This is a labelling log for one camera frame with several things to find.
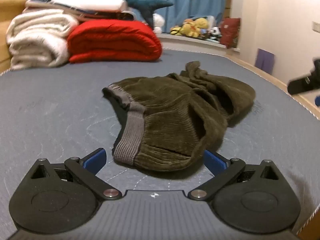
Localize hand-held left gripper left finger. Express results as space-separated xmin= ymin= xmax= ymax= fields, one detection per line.
xmin=30 ymin=148 xmax=123 ymax=202

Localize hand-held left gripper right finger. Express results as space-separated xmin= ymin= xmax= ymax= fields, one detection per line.
xmin=188 ymin=150 xmax=280 ymax=202

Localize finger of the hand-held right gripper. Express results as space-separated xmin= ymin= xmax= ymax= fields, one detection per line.
xmin=287 ymin=74 xmax=313 ymax=96

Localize olive corduroy pants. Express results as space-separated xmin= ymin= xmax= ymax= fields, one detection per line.
xmin=102 ymin=60 xmax=256 ymax=179

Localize purple paper sheet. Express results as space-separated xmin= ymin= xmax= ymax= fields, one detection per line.
xmin=255 ymin=49 xmax=275 ymax=71

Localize dark red cushion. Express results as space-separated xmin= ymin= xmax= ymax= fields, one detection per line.
xmin=219 ymin=17 xmax=242 ymax=48

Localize black and white plush toy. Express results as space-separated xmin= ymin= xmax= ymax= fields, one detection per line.
xmin=207 ymin=26 xmax=222 ymax=40

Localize white window ledge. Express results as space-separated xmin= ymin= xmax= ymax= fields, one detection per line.
xmin=157 ymin=33 xmax=241 ymax=54

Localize yellow plush toy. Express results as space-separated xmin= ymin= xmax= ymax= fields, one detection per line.
xmin=170 ymin=17 xmax=209 ymax=38

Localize red folded blanket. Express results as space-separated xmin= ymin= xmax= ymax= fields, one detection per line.
xmin=67 ymin=20 xmax=163 ymax=63

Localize white fluffy folded blanket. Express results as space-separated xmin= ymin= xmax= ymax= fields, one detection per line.
xmin=5 ymin=9 xmax=79 ymax=70

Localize stack of folded cloths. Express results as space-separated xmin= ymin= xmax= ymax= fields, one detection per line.
xmin=25 ymin=0 xmax=137 ymax=23

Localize blue shark plush toy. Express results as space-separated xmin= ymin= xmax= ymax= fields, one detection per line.
xmin=27 ymin=0 xmax=174 ymax=29

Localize tan headboard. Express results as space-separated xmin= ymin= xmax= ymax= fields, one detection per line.
xmin=0 ymin=0 xmax=28 ymax=71

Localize wooden bed frame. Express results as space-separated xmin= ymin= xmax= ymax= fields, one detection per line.
xmin=225 ymin=54 xmax=320 ymax=120

